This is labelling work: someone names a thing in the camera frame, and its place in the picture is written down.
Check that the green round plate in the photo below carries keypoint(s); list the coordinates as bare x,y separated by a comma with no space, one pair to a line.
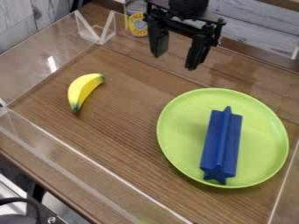
182,129

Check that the blue star-shaped block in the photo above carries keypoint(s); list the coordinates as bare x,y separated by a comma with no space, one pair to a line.
221,149

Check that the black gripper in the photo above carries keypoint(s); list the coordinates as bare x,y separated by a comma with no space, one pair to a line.
186,16

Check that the yellow toy banana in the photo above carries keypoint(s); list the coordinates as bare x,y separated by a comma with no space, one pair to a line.
81,88

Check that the yellow labelled tin can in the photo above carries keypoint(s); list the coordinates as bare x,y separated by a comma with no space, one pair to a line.
136,23

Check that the clear acrylic tray enclosure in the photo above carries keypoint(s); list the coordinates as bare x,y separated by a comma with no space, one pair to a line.
97,157

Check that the black metal bracket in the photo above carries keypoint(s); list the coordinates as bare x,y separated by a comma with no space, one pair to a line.
49,216

